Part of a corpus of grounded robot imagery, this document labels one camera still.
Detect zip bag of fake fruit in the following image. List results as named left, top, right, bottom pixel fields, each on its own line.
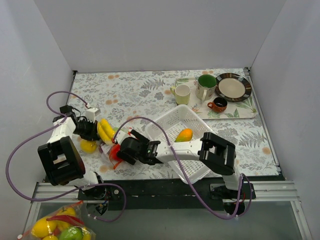
left=80, top=118, right=123, bottom=170

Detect white plastic basket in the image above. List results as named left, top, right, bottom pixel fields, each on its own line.
left=145, top=104, right=213, bottom=184

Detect fake mango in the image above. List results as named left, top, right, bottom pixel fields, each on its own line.
left=175, top=128, right=193, bottom=143

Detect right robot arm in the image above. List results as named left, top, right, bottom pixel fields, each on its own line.
left=113, top=130, right=254, bottom=201

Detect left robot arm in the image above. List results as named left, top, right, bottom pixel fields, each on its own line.
left=37, top=105, right=107, bottom=200

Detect floral table mat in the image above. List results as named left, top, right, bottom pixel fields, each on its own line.
left=48, top=67, right=280, bottom=180

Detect cream mug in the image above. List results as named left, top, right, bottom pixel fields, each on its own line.
left=170, top=84, right=191, bottom=105

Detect green inside floral mug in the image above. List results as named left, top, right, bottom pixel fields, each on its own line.
left=195, top=74, right=217, bottom=103

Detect small brown cup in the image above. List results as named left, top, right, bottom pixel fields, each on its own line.
left=207, top=97, right=228, bottom=113

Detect striped rim plate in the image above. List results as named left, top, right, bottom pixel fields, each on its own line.
left=215, top=73, right=252, bottom=103

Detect floral serving tray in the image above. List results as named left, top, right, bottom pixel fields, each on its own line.
left=174, top=73, right=258, bottom=120

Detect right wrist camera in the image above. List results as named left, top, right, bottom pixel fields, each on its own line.
left=113, top=127, right=136, bottom=145

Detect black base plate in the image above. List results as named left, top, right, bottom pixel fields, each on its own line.
left=44, top=172, right=286, bottom=212

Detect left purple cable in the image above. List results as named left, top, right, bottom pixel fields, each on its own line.
left=5, top=91, right=127, bottom=223

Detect aluminium front rail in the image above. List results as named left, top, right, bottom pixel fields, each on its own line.
left=33, top=178, right=300, bottom=202

